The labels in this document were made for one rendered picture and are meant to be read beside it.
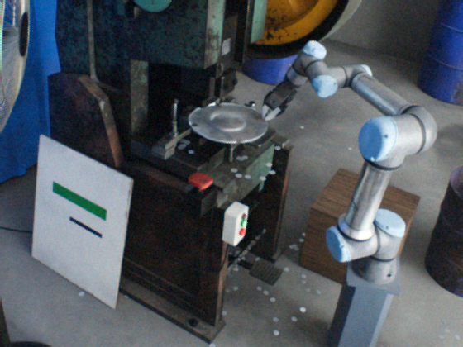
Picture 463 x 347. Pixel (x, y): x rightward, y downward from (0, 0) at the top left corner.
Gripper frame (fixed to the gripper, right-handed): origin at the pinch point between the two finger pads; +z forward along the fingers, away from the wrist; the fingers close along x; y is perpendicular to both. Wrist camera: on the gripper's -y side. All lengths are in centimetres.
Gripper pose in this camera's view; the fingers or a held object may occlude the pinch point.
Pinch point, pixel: (264, 117)
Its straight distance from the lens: 198.3
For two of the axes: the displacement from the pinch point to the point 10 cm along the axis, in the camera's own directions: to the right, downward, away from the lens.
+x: -7.5, -6.5, 1.1
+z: -4.6, 6.3, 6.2
